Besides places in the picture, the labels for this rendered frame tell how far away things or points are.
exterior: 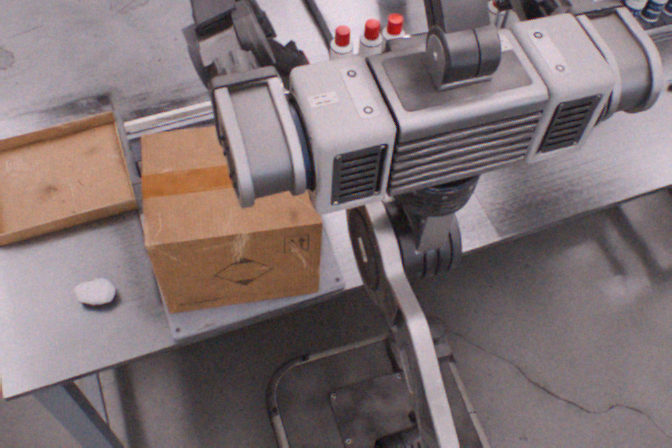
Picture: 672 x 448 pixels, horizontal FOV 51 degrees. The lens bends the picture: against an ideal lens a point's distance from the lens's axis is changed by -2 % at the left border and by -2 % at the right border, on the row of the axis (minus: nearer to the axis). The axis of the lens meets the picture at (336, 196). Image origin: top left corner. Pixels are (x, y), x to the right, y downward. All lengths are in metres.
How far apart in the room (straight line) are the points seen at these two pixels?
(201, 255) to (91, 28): 0.92
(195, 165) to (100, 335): 0.41
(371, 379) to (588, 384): 0.76
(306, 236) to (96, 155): 0.65
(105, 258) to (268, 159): 0.79
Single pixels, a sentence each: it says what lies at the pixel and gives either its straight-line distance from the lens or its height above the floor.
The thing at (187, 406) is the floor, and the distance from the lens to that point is 2.30.
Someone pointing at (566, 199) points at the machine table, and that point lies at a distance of 1.71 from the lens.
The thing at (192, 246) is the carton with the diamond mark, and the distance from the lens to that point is 1.24.
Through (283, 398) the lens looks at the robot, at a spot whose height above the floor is 0.24.
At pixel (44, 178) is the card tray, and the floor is 0.83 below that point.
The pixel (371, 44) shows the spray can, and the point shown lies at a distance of 1.62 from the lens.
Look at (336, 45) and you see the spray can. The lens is 1.60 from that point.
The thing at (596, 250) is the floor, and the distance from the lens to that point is 2.70.
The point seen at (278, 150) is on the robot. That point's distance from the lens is 0.85.
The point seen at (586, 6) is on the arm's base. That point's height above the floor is 1.51.
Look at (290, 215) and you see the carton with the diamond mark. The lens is 1.24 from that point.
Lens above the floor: 2.17
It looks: 56 degrees down
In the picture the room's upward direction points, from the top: 4 degrees clockwise
